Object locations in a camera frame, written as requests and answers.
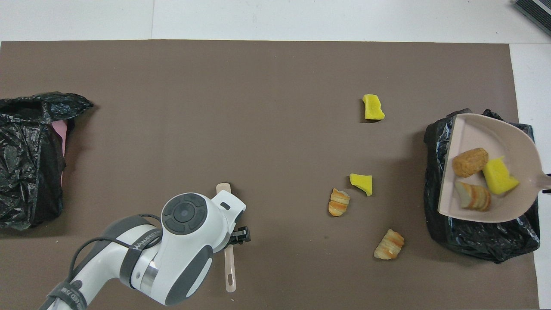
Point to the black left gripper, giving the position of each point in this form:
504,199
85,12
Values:
232,239

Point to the beige hand brush black bristles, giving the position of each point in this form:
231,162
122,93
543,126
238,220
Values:
230,275

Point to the brown oval bun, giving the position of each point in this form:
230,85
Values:
470,162

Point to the beige plastic dustpan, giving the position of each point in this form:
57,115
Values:
482,133

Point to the large yellow sponge piece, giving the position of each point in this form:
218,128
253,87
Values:
499,176

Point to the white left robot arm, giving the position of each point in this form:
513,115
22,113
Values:
181,258

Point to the pink plastic bin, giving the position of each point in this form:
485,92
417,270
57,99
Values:
60,129

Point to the black plastic trash bag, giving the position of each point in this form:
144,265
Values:
26,172
473,241

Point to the small sliced bread piece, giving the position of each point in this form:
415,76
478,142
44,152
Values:
339,202

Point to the small yellow sponge piece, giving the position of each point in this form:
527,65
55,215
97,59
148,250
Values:
361,181

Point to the striped croissant bread piece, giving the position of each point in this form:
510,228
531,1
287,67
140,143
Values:
389,244

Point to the brown table mat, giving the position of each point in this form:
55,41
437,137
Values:
241,69

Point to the yellow wavy sponge piece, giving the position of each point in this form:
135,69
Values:
373,107

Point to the dark grey ribbed object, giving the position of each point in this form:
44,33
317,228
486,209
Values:
538,10

